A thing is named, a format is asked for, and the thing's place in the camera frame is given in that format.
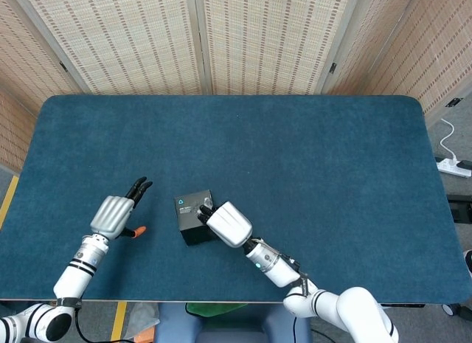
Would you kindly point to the black screen hinge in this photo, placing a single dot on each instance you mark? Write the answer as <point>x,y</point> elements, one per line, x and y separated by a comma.
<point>333,67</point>
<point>63,66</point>
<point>453,102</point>

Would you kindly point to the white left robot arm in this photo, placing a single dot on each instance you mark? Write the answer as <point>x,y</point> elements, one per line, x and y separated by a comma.
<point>73,273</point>

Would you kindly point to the blue felt table mat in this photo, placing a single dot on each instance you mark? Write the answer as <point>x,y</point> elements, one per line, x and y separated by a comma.
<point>110,136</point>

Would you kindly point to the woven bamboo folding screen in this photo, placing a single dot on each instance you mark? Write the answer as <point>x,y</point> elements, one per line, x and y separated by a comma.
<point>129,37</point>

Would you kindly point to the black table control panel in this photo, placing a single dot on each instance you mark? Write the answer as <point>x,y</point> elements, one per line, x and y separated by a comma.
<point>409,305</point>

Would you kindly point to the green cloth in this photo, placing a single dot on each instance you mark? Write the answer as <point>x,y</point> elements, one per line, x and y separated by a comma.
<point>210,309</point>

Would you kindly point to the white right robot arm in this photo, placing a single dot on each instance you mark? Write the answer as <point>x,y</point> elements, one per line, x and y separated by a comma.
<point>276,267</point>

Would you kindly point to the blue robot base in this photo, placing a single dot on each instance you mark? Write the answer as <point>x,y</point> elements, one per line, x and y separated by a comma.
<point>239,328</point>

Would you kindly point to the white power strip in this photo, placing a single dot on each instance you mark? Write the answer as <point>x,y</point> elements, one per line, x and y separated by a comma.
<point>451,168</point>

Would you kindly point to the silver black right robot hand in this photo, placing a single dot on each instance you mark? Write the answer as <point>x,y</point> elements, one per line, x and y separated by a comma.
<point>230,225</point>

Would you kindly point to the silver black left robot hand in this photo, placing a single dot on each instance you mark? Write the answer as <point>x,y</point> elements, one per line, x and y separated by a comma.
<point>110,217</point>

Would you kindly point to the orange item under bag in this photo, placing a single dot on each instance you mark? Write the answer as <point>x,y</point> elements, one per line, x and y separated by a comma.
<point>145,336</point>

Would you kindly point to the black foldable cardboard box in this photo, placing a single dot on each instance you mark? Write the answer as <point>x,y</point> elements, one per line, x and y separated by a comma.
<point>188,210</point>

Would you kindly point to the black equipment box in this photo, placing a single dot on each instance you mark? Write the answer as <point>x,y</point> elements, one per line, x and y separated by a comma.
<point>459,208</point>

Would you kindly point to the grey plastic bag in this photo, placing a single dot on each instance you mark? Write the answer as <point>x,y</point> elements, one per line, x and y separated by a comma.
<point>142,319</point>

